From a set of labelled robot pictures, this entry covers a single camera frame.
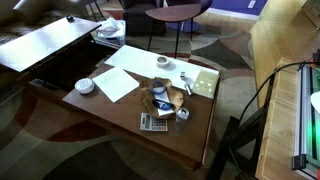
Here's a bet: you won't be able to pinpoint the blue tape roll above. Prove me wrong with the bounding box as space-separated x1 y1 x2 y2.
150 79 168 96

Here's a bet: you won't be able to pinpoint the white tape roll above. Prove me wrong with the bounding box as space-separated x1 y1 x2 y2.
156 55 171 69

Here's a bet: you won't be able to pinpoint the olive green book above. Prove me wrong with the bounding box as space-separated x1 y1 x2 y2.
192 68 221 100

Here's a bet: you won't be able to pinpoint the blue safety glasses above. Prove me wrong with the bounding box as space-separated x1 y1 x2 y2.
152 98 176 111

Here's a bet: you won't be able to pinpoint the small silver cylinder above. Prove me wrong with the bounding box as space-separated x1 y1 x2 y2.
184 83 194 97

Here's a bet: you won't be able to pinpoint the grey calculator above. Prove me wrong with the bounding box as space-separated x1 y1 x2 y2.
139 112 169 132

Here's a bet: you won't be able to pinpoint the clear jar with silver lid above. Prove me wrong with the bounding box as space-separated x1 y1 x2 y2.
174 107 191 133

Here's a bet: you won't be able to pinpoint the large white paper sheet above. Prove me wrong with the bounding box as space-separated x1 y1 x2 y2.
104 44 220 91

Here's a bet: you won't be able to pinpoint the brown wooden coffee table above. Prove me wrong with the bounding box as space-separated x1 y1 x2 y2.
17 34 222 171

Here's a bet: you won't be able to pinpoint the small white paper sheet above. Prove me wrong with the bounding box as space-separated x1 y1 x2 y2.
92 66 140 104

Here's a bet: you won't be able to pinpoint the dark armchair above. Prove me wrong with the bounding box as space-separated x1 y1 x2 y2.
121 0 167 37

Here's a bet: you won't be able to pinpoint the white bowl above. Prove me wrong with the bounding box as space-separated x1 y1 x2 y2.
74 77 96 96

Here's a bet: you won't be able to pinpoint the round dark side table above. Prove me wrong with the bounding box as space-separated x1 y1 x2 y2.
144 3 203 60

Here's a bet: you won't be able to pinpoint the patterned area rug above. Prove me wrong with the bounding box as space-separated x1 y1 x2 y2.
0 8 265 180

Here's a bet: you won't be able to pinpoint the raised glossy table lid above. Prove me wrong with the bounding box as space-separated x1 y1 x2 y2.
0 16 103 74

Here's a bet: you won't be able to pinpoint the light wooden bench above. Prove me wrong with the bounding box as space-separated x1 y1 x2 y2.
249 0 320 180

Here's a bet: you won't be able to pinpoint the brown leather sofa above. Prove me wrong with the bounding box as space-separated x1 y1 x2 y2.
0 0 90 46

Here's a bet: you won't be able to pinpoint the white rounded object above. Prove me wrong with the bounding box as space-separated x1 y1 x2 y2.
309 91 320 115

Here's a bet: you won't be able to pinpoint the black metal stand frame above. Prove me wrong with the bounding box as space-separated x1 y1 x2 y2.
205 71 278 180

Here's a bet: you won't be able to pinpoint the black cable on bench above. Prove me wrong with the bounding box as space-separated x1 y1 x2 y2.
229 60 320 180

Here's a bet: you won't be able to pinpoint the aluminium rail with green light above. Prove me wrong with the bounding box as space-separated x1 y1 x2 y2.
291 63 320 180

